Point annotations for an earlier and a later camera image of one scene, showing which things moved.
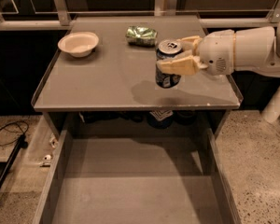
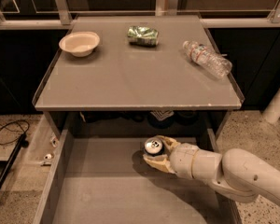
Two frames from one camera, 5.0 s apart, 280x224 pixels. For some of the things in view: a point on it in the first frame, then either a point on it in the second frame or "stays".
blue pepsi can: [167, 49] -> [153, 147]
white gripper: [217, 52] -> [183, 160]
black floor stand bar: [21, 142] stays
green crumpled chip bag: [141, 36] stays
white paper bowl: [79, 44] stays
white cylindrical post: [278, 103] stays
